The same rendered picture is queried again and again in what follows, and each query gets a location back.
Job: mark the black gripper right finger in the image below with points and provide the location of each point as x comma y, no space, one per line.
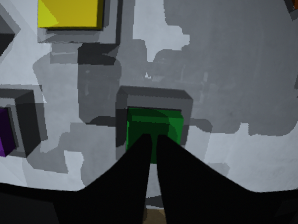
193,193

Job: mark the green button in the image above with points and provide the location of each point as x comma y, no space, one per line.
157,111

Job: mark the yellow button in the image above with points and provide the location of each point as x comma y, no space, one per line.
79,21

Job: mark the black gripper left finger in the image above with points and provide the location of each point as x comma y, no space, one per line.
117,197

